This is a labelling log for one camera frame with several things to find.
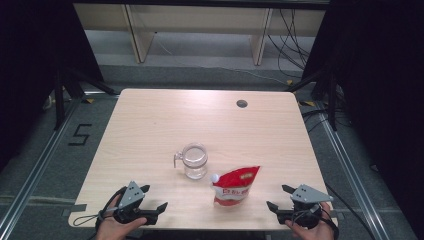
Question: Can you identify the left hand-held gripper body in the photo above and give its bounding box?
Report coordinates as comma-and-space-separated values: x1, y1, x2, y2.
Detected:
113, 180, 158, 226

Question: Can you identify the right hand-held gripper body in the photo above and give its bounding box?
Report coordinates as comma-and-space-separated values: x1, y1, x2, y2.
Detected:
275, 184, 334, 230

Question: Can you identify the red and white spout pouch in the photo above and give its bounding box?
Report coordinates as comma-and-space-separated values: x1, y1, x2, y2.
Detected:
209, 165, 261, 207

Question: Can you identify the clear glass mug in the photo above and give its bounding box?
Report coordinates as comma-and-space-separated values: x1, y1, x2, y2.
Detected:
172, 142, 210, 181

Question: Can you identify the person's left hand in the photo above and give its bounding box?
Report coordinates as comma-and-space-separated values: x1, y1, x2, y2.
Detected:
95, 194, 148, 240

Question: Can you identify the person's right hand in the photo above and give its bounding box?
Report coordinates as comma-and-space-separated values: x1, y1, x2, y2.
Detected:
285, 201, 340, 240

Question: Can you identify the grey tape strip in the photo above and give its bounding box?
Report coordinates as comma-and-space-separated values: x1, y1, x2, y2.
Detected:
60, 203, 88, 218

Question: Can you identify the black metal stand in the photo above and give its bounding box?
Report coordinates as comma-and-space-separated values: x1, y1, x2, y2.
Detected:
52, 65, 118, 132
285, 68, 341, 132

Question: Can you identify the black curtain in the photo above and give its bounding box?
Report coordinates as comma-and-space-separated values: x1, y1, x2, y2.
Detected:
301, 0, 424, 239
0, 0, 105, 173

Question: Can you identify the beige wooden shelf unit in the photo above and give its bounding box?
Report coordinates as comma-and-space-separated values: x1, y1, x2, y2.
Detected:
72, 3, 327, 67

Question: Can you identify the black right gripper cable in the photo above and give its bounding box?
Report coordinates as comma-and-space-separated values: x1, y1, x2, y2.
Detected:
291, 202, 341, 240

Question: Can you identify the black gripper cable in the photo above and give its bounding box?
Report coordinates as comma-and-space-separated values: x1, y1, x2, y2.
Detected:
72, 186, 129, 233
291, 202, 341, 240

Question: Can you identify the black floor cable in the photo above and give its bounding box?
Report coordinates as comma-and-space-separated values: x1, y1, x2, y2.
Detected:
324, 182, 378, 240

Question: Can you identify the aluminium floor rail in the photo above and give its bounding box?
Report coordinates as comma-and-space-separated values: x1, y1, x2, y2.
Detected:
0, 95, 86, 233
314, 101, 392, 240

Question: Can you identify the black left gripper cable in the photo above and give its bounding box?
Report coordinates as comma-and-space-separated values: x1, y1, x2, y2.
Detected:
72, 186, 129, 233

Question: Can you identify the bundle of black hanging cables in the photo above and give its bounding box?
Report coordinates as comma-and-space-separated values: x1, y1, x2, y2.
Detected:
267, 8, 312, 80

